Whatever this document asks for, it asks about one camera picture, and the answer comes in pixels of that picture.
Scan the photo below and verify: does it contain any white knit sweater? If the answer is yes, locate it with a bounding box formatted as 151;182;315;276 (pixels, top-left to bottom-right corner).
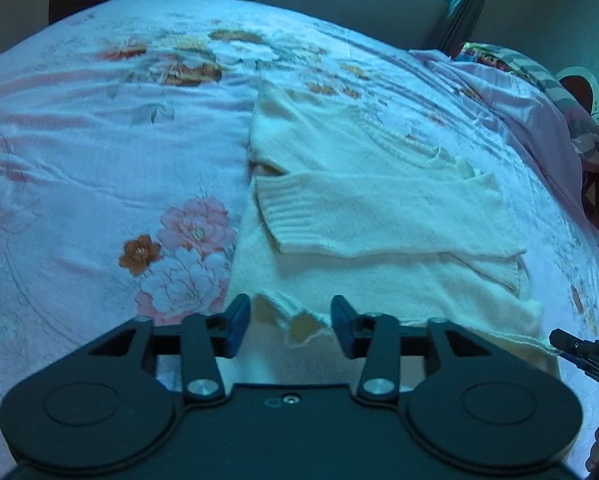
227;81;559;384

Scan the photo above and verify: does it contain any white red headboard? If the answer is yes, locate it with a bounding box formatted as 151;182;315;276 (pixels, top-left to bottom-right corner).
557;66;599;126

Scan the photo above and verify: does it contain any floral bed sheet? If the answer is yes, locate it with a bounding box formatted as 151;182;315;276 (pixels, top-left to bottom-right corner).
0;0;599;477

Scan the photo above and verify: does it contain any pink blanket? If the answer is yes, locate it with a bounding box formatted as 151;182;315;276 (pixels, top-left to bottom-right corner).
409;50;590;229

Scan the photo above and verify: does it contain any teal curtain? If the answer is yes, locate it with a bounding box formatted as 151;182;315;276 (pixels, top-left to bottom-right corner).
378;0;531;57

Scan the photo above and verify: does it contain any floral pillow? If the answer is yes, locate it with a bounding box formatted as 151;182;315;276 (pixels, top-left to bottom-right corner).
451;42;599;172

